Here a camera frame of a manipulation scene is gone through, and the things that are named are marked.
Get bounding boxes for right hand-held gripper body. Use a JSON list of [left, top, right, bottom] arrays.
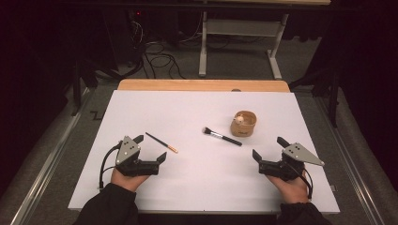
[[258, 142, 326, 182]]

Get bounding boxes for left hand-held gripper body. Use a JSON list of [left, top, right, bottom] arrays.
[[115, 135, 161, 177]]

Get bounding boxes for black makeup brush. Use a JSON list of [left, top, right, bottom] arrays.
[[202, 126, 243, 147]]

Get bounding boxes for person's left hand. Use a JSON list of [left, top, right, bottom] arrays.
[[110, 168, 150, 193]]

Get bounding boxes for person's right hand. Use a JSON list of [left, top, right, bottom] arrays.
[[266, 174, 311, 204]]

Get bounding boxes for white table sheet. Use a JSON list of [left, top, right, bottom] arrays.
[[68, 89, 341, 215]]

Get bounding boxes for black metal stand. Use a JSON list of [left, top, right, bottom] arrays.
[[289, 68, 342, 128], [70, 59, 99, 117]]

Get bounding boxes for wooden table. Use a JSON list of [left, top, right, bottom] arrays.
[[116, 78, 291, 94]]

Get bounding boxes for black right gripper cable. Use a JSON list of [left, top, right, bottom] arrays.
[[292, 167, 314, 201]]

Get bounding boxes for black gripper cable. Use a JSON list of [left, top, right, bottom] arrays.
[[292, 167, 314, 201], [99, 142, 124, 190]]

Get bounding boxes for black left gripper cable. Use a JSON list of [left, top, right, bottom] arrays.
[[99, 142, 124, 190]]

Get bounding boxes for metal floor rail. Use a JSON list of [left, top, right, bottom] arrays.
[[314, 97, 388, 225], [8, 88, 95, 225]]

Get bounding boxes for black floor cables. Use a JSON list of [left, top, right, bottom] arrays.
[[142, 40, 187, 80]]

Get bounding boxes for white desk frame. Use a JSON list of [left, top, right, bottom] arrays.
[[198, 10, 290, 81]]

